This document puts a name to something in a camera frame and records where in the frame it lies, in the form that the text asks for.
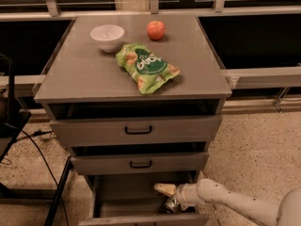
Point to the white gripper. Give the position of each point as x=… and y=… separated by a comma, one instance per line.
x=182, y=194

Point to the silver 7up can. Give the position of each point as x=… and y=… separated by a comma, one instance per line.
x=172, y=206

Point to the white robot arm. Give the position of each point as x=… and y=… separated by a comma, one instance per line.
x=263, y=213

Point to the grey middle drawer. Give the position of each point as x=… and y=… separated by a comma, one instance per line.
x=139, y=163

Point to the grey drawer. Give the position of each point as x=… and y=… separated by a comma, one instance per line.
x=150, y=130
x=131, y=200
x=139, y=163

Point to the grey bottom drawer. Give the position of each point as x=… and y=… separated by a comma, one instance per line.
x=131, y=200

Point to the grey top drawer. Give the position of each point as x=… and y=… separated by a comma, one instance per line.
x=150, y=130

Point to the grey drawer cabinet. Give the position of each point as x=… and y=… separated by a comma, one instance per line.
x=86, y=83

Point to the green snack bag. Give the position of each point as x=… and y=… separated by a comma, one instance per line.
x=149, y=71

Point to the metal window railing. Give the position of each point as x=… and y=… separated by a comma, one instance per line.
x=257, y=40

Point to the red apple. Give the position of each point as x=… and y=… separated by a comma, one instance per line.
x=156, y=30

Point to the white ceramic bowl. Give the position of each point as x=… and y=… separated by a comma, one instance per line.
x=108, y=37

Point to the black stand frame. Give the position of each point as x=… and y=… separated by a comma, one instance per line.
x=9, y=119

